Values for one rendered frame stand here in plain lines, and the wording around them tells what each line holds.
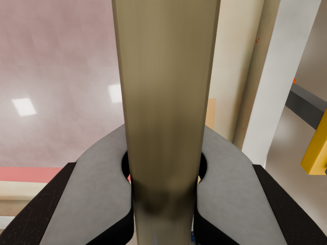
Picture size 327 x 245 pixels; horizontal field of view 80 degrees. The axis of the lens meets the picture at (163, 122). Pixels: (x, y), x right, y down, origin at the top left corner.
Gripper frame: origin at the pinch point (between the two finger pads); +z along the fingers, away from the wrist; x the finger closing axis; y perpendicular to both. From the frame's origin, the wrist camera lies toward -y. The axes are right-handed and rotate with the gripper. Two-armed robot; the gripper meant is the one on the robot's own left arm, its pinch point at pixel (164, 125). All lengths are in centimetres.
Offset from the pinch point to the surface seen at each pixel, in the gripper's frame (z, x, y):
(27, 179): 13.9, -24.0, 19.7
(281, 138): 110, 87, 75
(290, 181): 110, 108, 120
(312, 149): 15.6, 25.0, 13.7
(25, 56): 13.8, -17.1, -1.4
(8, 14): 13.8, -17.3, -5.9
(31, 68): 13.8, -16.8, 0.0
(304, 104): 27.1, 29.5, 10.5
